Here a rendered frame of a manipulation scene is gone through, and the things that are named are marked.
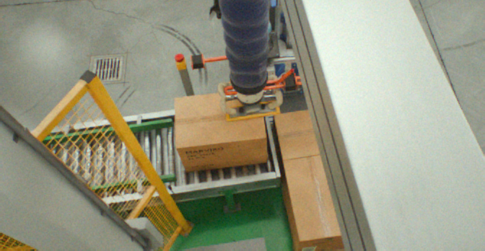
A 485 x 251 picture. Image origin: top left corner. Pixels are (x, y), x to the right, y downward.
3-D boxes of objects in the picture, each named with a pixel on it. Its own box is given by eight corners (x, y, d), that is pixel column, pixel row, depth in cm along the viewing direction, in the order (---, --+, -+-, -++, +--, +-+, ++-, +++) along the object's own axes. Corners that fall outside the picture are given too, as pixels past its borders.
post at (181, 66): (196, 130, 384) (175, 64, 297) (196, 124, 387) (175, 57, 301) (203, 129, 384) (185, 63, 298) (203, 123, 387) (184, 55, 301)
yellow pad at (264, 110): (226, 122, 258) (226, 117, 254) (224, 108, 263) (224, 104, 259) (280, 114, 259) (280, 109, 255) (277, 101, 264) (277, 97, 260)
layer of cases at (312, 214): (296, 254, 308) (299, 241, 274) (273, 138, 359) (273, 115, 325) (454, 231, 311) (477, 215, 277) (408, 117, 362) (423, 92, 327)
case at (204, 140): (186, 172, 303) (175, 148, 269) (184, 125, 324) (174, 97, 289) (267, 162, 303) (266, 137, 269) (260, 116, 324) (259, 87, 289)
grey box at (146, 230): (119, 253, 185) (94, 236, 159) (119, 241, 188) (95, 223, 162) (163, 247, 185) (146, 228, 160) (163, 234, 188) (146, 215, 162)
